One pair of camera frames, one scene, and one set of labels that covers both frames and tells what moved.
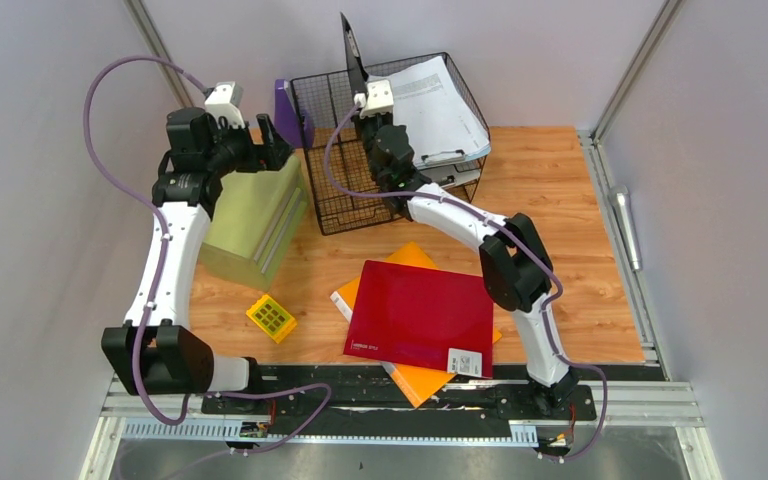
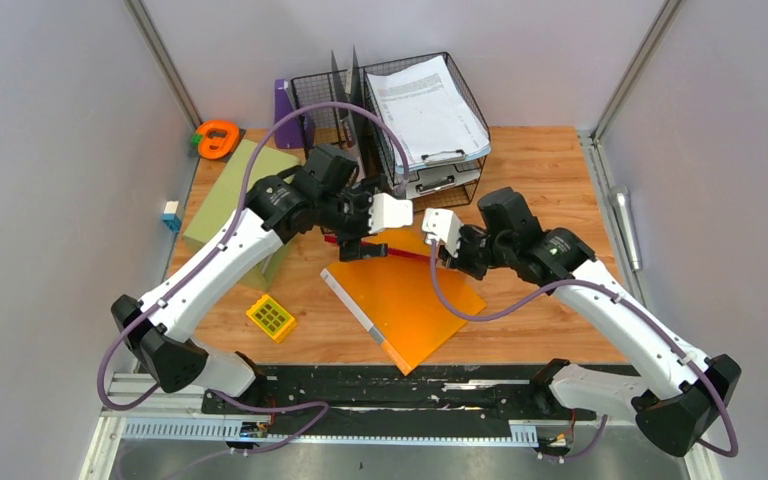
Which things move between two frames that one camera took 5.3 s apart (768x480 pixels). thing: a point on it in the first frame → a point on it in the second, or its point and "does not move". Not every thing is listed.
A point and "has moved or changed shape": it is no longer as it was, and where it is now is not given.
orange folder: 421,385 → 398,302
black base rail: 366,402 does not move
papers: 439,124 does not move
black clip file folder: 358,70 has moved or changed shape
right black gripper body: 371,127 → 475,254
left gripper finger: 277,148 → 356,250
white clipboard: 452,175 does not move
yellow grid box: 275,320 does not move
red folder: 413,316 → 391,251
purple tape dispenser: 300,129 does not move
